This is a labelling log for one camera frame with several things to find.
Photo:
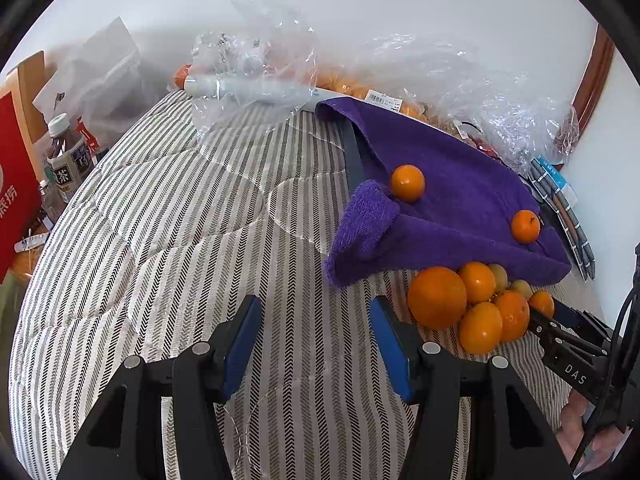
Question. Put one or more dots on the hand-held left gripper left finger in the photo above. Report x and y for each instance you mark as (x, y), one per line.
(240, 355)

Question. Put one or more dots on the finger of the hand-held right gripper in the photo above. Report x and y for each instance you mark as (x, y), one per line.
(570, 314)
(545, 332)

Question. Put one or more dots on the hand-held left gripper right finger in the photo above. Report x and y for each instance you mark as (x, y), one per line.
(395, 350)

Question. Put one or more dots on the small orange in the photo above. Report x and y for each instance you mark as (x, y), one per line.
(525, 226)
(477, 281)
(407, 183)
(480, 327)
(541, 304)
(512, 315)

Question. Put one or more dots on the small plum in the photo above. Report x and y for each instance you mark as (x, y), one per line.
(498, 275)
(521, 288)

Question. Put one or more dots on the large orange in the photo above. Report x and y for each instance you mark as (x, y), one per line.
(436, 297)

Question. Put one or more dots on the purple towel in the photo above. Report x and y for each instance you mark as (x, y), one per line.
(450, 200)

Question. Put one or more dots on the person's right hand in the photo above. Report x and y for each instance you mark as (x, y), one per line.
(575, 425)

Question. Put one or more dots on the blue checked cloth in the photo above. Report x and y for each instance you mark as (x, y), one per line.
(570, 225)

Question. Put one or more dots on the blue tissue pack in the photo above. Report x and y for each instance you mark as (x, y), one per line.
(562, 180)

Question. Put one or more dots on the green cloth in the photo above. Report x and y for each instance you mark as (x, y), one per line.
(6, 310)

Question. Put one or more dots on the tea bottle with white cap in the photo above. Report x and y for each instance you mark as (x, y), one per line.
(67, 160)

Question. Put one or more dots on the clear bag of oranges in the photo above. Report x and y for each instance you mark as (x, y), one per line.
(350, 87)

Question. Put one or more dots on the red paper bag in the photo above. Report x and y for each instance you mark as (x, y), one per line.
(15, 185)

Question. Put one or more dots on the white plastic bag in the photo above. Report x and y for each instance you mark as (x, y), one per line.
(95, 75)

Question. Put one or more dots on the crumpled clear plastic bag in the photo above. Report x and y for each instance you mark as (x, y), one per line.
(260, 35)

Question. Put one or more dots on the brown paper bag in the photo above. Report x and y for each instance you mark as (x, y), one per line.
(27, 75)

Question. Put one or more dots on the wooden door frame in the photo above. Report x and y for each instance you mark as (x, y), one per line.
(595, 80)

